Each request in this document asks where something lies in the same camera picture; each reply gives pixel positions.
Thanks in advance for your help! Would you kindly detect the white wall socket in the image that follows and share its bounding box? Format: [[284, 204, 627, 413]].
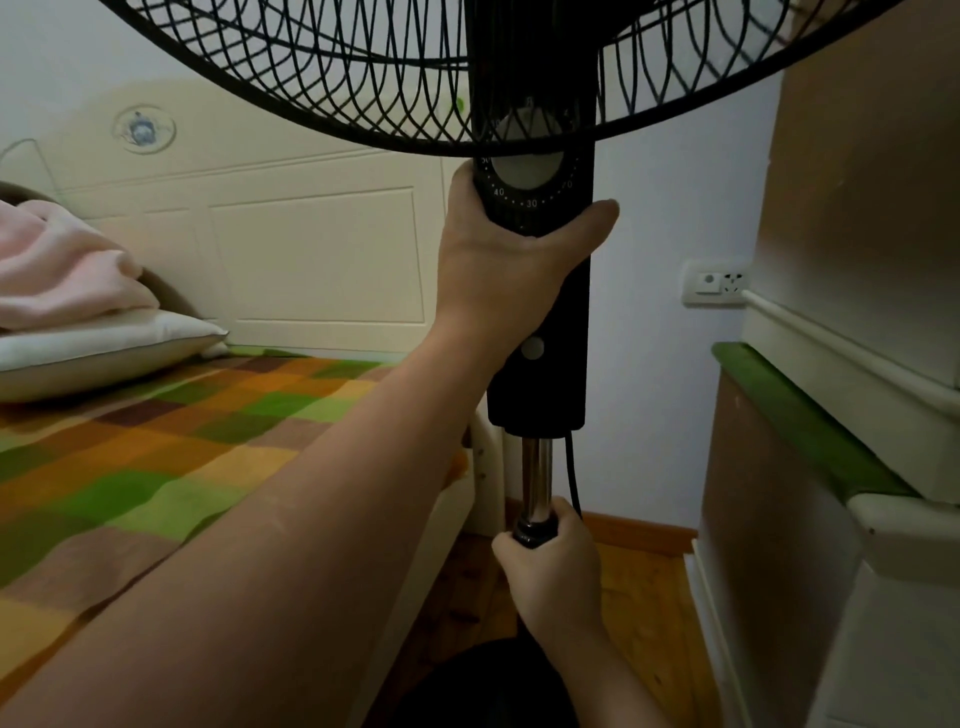
[[680, 260, 754, 307]]

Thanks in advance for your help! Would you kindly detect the person's left hand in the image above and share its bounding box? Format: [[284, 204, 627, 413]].
[[434, 161, 622, 361]]

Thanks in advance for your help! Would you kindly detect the bed with plaid blanket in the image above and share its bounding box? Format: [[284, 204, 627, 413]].
[[0, 78, 511, 728]]

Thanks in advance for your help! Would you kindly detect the pink blanket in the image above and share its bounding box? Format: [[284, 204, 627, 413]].
[[0, 198, 160, 331]]

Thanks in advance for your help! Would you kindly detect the thin grey cable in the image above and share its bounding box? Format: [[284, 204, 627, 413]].
[[0, 137, 61, 200]]

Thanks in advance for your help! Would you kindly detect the black fan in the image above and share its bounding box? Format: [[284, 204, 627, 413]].
[[97, 0, 909, 728]]

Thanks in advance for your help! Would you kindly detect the round headboard emblem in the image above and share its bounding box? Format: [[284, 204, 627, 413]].
[[112, 104, 178, 155]]

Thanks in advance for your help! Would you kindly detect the white chest of drawers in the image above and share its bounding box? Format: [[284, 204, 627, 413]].
[[683, 0, 960, 728]]

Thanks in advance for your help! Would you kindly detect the green panel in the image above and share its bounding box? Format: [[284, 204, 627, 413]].
[[712, 342, 920, 504]]

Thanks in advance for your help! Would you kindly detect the white pillow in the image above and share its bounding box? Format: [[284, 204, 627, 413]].
[[0, 308, 230, 405]]

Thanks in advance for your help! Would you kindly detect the person's left forearm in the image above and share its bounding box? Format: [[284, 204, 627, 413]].
[[0, 314, 511, 728]]

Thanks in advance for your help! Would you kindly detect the black fan power cord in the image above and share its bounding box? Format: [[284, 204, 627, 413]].
[[563, 431, 585, 519]]

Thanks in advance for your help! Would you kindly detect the person's right hand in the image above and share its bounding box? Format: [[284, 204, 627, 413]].
[[491, 496, 609, 654]]

